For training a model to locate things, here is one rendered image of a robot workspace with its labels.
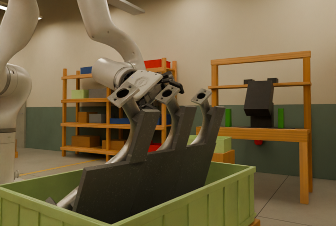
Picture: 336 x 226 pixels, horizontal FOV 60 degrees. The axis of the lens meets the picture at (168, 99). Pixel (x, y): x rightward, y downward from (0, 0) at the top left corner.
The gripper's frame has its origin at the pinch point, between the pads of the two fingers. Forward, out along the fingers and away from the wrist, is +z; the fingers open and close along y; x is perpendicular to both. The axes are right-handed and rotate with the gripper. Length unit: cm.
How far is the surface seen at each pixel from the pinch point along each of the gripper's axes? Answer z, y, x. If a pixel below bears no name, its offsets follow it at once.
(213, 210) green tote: 18.0, -11.5, 19.8
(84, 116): -537, 78, 372
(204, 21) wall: -348, 356, 257
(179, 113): 3.4, -0.4, 2.9
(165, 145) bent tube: 1.1, -7.1, 10.4
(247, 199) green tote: 16.6, 1.6, 37.6
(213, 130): 3.3, 8.0, 19.1
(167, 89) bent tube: -0.1, 1.2, -2.6
